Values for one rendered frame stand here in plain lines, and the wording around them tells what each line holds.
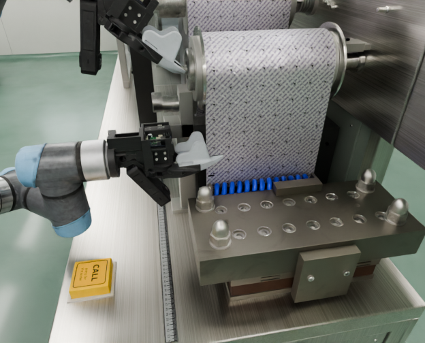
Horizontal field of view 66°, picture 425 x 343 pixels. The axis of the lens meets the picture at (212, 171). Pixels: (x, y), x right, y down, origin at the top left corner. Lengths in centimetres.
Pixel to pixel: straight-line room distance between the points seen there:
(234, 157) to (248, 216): 13
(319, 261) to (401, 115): 28
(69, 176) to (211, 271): 29
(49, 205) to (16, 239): 166
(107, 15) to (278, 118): 34
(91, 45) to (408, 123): 53
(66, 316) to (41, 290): 131
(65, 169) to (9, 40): 603
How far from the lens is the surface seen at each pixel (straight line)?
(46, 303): 191
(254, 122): 62
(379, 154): 100
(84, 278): 68
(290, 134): 66
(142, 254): 72
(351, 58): 72
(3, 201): 73
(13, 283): 208
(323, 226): 61
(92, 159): 60
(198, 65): 58
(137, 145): 60
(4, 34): 661
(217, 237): 53
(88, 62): 59
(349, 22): 79
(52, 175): 62
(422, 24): 63
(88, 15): 58
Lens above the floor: 142
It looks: 33 degrees down
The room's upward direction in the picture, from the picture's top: straight up
